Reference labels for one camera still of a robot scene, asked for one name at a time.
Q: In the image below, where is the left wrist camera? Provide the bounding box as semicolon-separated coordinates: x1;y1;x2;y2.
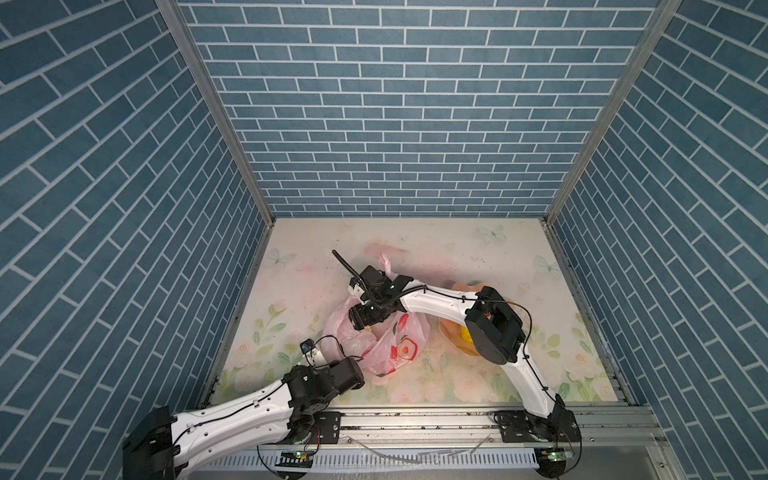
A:
300;339;327;367

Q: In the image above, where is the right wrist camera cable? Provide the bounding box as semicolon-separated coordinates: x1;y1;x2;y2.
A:
331;249;376;295

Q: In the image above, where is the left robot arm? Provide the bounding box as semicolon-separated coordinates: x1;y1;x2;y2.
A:
122;358;364;479

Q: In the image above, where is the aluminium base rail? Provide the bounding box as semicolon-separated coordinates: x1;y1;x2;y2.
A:
161;404;667;480

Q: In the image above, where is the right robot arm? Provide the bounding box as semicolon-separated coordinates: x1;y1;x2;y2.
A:
349;266;582;442

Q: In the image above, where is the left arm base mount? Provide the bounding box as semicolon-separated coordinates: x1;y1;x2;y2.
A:
302;410;342;445

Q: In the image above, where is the peach scalloped bowl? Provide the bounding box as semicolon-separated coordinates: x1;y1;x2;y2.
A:
439;282;487;357

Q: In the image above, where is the pink plastic bag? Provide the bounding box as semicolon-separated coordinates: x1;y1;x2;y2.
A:
320;295;430;377

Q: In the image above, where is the yellow fake fruit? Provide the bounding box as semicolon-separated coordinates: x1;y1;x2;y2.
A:
460;326;474;344

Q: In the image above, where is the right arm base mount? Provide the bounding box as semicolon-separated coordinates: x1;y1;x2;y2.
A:
491;410;543;444

